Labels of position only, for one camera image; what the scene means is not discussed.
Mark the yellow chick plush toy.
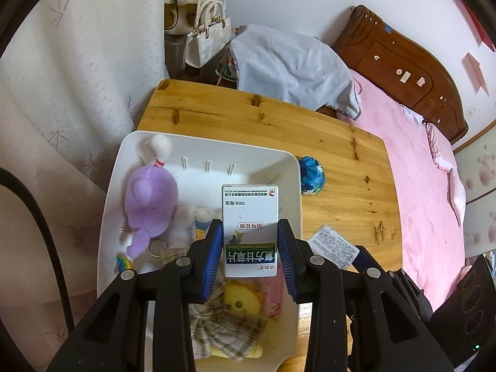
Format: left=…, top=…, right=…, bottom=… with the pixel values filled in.
left=210, top=280, right=267, bottom=361

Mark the pink pillow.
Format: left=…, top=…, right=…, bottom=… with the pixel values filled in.
left=424, top=122, right=468, bottom=228

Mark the brown wooden headboard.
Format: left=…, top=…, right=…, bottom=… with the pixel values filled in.
left=332, top=5, right=468, bottom=144

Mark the purple plush toy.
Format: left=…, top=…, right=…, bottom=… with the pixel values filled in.
left=124, top=165, right=178, bottom=261

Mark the white curtain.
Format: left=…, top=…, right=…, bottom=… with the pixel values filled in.
left=0, top=0, right=172, bottom=372

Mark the black cable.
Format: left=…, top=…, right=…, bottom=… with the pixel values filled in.
left=0, top=168, right=76, bottom=334

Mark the plaid fabric bow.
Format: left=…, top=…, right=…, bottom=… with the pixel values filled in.
left=189, top=280, right=267, bottom=362

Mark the white handbag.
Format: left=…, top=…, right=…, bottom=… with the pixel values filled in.
left=185, top=0, right=232, bottom=68

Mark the pink bed blanket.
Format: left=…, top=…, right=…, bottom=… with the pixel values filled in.
left=338, top=71, right=465, bottom=309

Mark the white blue seal plush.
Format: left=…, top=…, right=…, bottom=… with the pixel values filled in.
left=164, top=201, right=220, bottom=249

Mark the pink small box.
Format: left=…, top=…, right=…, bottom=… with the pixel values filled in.
left=261, top=274, right=284, bottom=317

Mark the blue patterned pouch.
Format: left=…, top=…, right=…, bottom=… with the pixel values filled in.
left=299, top=156, right=326, bottom=196

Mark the grey cloth cover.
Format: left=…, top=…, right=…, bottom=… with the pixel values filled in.
left=230, top=24, right=361, bottom=120

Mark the white storage bin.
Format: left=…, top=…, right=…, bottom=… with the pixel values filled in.
left=97, top=131, right=303, bottom=371

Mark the white text medicine box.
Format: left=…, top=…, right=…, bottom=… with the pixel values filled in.
left=308, top=224, right=360, bottom=270

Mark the green white medicine box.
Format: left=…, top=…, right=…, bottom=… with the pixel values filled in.
left=222, top=184, right=279, bottom=279

